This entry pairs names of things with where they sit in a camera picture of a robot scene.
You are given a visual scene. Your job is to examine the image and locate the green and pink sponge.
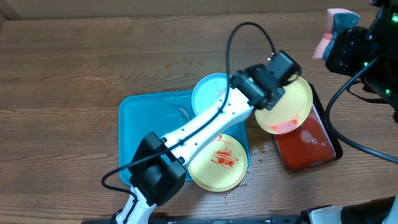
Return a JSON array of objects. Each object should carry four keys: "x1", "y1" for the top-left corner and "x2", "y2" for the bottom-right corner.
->
[{"x1": 312, "y1": 8, "x2": 361, "y2": 61}]

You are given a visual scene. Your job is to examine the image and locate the yellow plate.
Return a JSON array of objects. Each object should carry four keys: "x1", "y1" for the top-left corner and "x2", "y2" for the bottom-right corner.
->
[
  {"x1": 255, "y1": 75, "x2": 313, "y2": 134},
  {"x1": 188, "y1": 134, "x2": 249, "y2": 192}
]

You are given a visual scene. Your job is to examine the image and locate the light blue plate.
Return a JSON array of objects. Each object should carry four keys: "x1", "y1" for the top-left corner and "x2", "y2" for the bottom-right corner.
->
[{"x1": 192, "y1": 73, "x2": 230, "y2": 116}]

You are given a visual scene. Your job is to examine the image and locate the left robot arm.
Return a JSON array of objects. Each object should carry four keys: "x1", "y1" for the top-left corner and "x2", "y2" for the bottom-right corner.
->
[{"x1": 111, "y1": 64, "x2": 292, "y2": 223}]

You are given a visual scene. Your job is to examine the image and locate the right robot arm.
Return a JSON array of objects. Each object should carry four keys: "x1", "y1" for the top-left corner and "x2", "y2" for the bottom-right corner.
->
[{"x1": 297, "y1": 0, "x2": 397, "y2": 224}]

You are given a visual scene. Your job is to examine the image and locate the black tray with red water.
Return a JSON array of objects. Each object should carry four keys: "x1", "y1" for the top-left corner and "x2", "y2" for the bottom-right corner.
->
[{"x1": 272, "y1": 86, "x2": 343, "y2": 172}]

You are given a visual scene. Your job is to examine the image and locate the teal plastic tray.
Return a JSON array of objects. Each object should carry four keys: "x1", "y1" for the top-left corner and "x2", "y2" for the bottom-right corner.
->
[{"x1": 119, "y1": 90, "x2": 250, "y2": 180}]

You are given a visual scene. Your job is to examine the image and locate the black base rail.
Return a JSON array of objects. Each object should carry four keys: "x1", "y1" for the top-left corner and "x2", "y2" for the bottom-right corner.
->
[{"x1": 81, "y1": 214, "x2": 312, "y2": 224}]

